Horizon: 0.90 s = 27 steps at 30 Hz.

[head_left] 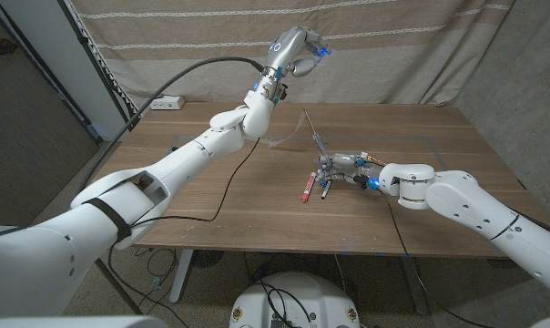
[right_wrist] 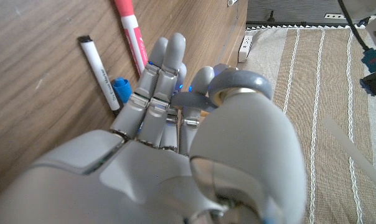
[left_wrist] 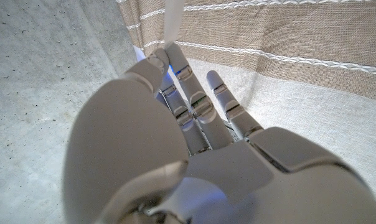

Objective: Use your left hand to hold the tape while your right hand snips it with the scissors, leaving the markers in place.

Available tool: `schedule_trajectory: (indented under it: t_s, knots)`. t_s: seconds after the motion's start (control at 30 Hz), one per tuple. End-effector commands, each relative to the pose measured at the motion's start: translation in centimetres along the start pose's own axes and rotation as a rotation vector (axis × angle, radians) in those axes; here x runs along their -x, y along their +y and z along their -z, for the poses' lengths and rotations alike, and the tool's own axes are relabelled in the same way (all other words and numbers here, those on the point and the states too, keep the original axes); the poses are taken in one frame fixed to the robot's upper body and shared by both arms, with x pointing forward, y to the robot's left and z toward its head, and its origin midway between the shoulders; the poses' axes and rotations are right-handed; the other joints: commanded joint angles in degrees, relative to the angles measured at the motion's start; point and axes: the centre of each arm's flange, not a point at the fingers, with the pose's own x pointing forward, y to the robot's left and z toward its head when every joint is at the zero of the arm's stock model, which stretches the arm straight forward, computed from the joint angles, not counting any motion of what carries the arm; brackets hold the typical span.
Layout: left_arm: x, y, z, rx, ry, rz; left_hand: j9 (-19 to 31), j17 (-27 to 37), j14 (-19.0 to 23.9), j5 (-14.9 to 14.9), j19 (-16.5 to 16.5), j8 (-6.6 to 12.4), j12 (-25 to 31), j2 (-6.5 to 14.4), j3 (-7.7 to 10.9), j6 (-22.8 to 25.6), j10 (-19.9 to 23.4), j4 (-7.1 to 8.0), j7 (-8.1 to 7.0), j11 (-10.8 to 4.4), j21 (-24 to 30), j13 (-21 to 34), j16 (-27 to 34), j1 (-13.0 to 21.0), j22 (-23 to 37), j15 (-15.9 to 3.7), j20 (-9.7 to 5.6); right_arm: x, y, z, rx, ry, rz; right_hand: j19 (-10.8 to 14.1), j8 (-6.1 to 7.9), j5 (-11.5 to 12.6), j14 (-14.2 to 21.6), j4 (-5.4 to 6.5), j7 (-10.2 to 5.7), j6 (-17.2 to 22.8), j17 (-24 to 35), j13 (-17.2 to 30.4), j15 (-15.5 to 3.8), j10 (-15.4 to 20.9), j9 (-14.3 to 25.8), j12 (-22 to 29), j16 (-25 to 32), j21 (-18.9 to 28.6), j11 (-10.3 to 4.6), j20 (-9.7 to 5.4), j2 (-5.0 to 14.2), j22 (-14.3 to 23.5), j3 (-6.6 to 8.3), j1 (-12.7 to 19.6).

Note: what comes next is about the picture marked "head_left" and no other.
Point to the black metal frame bar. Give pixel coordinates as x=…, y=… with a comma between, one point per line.
x=96, y=68

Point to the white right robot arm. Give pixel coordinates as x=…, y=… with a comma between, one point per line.
x=475, y=205

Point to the thin white black-capped marker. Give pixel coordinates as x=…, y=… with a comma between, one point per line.
x=325, y=192

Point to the white table leg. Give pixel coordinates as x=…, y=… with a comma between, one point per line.
x=181, y=275

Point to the red marker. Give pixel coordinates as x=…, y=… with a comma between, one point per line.
x=308, y=187

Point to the beige striped curtain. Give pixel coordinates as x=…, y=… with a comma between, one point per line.
x=393, y=45

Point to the grey table leg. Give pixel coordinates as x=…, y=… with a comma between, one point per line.
x=414, y=287

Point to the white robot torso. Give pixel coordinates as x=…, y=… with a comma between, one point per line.
x=302, y=296

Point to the black ribbed round object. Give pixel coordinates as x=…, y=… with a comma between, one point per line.
x=207, y=259

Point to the white power strip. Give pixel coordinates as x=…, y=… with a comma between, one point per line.
x=170, y=104

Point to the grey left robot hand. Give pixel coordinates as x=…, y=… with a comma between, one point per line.
x=288, y=45

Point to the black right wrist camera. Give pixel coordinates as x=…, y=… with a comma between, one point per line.
x=360, y=181

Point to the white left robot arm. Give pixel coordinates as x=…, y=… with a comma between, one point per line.
x=120, y=205

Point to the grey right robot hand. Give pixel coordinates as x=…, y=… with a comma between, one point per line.
x=352, y=166

